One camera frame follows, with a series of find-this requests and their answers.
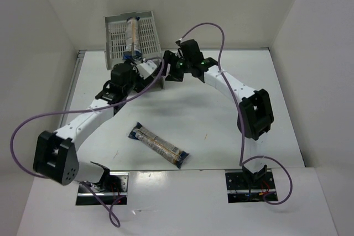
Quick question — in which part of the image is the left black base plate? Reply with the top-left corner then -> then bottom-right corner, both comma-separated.
75,172 -> 129,206

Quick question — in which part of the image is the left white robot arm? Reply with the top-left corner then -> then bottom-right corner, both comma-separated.
33,61 -> 164,186

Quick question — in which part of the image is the blue orange spaghetti bag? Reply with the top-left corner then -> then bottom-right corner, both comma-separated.
123,17 -> 142,60

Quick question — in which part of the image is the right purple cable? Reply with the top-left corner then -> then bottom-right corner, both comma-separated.
176,22 -> 293,205

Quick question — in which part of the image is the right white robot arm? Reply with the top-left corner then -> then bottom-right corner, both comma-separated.
163,39 -> 274,188

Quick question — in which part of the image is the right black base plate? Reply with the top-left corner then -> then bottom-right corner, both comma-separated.
225,170 -> 278,203

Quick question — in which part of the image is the aluminium frame rail left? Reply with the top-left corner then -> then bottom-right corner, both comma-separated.
63,50 -> 86,111

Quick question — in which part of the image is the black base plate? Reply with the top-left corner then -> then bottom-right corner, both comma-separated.
75,172 -> 129,206
225,170 -> 278,203

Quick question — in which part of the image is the grey stacked tray shelf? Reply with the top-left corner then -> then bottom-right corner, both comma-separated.
105,11 -> 162,77

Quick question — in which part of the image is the blue silver spaghetti bag front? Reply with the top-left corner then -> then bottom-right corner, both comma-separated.
128,122 -> 190,169

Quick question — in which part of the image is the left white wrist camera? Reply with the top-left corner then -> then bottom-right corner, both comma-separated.
136,61 -> 158,80

